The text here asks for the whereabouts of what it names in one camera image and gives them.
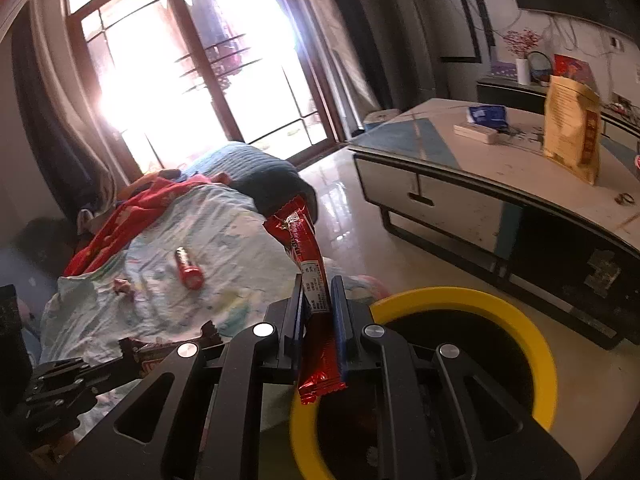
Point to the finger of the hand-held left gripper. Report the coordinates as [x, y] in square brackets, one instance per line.
[115, 367]

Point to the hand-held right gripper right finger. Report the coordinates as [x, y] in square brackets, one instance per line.
[339, 325]

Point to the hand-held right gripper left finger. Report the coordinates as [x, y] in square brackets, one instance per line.
[296, 330]

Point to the brown snack wrapper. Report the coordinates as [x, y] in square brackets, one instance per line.
[155, 352]

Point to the long red snack wrapper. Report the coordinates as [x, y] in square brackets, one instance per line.
[307, 260]

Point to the yellow rimmed black bin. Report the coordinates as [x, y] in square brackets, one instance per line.
[530, 340]

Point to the small pink candy wrapper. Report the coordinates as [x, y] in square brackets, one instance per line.
[123, 288]

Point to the small red snack wrapper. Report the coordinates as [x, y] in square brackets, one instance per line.
[189, 272]

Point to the light blue printed bed sheet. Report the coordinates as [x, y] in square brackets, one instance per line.
[200, 230]

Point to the red printed blanket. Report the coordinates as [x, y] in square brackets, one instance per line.
[130, 220]

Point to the dark blue pillow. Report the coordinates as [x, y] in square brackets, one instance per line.
[250, 165]

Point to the white and blue coffee table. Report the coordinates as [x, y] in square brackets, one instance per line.
[450, 185]

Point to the white flat box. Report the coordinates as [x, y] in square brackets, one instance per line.
[475, 132]

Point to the dark grey curtain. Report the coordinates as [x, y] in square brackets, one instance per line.
[55, 125]

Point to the blue tissue packet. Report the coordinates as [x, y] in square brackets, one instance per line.
[487, 116]

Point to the black television cabinet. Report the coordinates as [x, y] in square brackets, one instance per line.
[510, 92]

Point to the brown framed window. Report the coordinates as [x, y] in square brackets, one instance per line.
[190, 60]

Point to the grey standing air conditioner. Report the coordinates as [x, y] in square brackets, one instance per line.
[395, 35]

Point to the golden snack bag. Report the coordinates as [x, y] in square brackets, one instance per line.
[572, 130]

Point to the white vase with pink flowers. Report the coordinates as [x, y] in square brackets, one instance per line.
[522, 70]

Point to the round desk ornament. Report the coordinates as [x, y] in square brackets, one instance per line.
[540, 67]

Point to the red gift box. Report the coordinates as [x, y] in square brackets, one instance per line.
[575, 67]

